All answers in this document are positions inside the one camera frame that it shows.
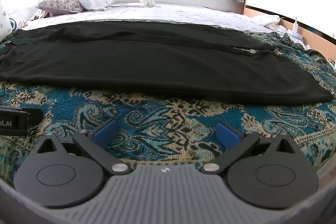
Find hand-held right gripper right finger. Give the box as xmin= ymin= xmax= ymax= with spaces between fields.
xmin=199 ymin=120 xmax=295 ymax=176

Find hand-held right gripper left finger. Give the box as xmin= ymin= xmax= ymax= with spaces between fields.
xmin=37 ymin=119 xmax=132 ymax=176

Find grey bed headboard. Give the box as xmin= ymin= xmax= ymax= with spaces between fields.
xmin=114 ymin=0 xmax=246 ymax=14

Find wooden bed frame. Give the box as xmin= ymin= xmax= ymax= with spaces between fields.
xmin=244 ymin=5 xmax=336 ymax=56

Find teal paisley blanket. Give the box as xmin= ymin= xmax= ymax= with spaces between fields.
xmin=0 ymin=18 xmax=336 ymax=188

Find light blue packet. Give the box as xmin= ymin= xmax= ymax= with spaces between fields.
xmin=286 ymin=28 xmax=305 ymax=43

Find floral pillow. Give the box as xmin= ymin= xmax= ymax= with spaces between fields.
xmin=36 ymin=0 xmax=84 ymax=14

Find black pants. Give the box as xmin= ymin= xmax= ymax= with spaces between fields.
xmin=0 ymin=20 xmax=334 ymax=106

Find crumpled white cloth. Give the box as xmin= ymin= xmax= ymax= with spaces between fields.
xmin=249 ymin=14 xmax=306 ymax=46

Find white blue printed cloth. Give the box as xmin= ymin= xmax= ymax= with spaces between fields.
xmin=0 ymin=0 xmax=28 ymax=38

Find folded white towel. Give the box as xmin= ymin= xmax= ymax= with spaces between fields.
xmin=109 ymin=0 xmax=163 ymax=8

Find white bed sheet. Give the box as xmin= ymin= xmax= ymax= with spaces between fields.
xmin=21 ymin=2 xmax=276 ymax=31

